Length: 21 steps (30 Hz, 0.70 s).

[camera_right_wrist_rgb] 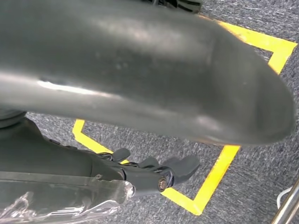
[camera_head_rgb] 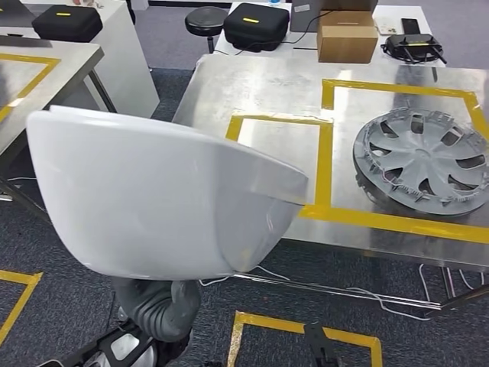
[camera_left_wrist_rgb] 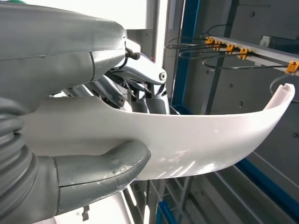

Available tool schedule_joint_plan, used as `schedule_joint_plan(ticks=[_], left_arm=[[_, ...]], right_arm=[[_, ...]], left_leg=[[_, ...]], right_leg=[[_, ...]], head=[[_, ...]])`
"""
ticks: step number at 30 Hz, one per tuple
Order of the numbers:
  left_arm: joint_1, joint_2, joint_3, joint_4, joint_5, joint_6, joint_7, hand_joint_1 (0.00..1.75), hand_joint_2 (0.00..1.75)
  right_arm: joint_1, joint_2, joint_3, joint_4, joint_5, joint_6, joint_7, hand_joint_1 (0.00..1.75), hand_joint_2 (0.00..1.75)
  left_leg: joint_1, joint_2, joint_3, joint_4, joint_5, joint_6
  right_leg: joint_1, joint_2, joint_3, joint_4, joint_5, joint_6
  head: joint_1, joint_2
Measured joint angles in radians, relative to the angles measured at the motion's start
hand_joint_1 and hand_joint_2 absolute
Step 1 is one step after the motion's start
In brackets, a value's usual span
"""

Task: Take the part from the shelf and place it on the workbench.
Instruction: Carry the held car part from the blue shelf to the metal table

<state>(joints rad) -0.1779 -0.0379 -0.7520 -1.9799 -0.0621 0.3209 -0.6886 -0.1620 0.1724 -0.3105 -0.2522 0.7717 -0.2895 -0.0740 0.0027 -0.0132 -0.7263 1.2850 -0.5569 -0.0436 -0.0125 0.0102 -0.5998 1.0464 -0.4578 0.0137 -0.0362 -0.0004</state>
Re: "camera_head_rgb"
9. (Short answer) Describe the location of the steel table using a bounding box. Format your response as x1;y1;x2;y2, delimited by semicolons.
0;35;117;224

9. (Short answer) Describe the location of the black router device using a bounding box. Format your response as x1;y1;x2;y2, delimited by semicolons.
380;32;447;65

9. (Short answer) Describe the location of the yellow floor tape square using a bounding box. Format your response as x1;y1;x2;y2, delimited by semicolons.
227;310;383;367

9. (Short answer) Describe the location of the white curved shell part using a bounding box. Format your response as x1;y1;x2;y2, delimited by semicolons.
26;105;309;281

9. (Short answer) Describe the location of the yellow tape double rectangle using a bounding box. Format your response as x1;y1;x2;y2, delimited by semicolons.
225;78;489;245

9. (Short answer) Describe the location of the grey plastic wheel hubcap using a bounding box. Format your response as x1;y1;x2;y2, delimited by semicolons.
352;107;489;218

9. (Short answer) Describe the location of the white desk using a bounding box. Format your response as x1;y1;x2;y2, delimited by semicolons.
214;1;446;68

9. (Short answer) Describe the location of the black phone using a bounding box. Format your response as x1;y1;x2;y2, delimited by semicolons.
401;18;422;35

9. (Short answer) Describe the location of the black round stool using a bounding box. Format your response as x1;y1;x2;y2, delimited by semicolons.
185;5;229;54

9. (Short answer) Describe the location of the black right wrist camera bracket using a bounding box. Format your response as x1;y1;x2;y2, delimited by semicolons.
303;322;341;367

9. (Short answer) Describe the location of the black laptop cable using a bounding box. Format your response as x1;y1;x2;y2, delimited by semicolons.
233;10;334;57

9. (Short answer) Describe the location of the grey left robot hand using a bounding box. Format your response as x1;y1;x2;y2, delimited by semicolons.
111;277;201;325

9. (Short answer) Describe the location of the steel workbench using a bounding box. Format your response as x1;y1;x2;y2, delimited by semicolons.
172;53;489;317

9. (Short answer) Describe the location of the black bag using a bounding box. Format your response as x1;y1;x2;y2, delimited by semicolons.
31;5;104;44
223;2;290;53

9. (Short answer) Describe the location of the cardboard box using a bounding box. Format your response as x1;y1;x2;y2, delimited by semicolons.
317;10;379;65

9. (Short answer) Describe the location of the white card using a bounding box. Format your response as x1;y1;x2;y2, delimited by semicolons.
374;16;404;37

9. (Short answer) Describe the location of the dark grey laptop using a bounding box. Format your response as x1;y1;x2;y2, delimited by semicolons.
0;0;54;49

